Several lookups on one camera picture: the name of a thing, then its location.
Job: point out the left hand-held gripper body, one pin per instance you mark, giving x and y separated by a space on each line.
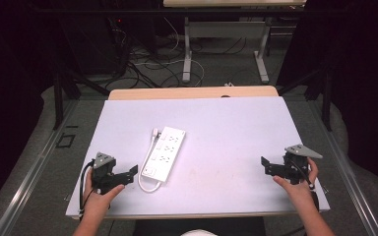
103 173

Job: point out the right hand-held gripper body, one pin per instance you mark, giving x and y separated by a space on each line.
295 168

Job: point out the white power strip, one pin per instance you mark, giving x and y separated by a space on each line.
164 154

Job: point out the person's right hand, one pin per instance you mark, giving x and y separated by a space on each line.
300 193

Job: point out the person's left hand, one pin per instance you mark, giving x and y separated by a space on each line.
98 200

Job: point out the white table board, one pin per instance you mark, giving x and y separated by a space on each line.
229 147

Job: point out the white power plug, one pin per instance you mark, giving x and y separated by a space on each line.
156 132

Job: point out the black metal stand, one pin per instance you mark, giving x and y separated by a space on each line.
59 98
325 98

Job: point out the person's dark clothing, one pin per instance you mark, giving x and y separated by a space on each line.
197 226

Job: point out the wooden table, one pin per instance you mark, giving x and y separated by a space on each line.
183 92

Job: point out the dark curtain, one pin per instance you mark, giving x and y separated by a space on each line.
10 98
364 82

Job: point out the black equipment cabinet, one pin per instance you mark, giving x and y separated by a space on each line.
92 46

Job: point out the white-framed desk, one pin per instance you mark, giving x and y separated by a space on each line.
226 29

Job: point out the black floor socket frame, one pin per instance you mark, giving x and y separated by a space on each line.
65 140

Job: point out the aluminium floor rail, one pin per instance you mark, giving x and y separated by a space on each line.
351 177
29 177

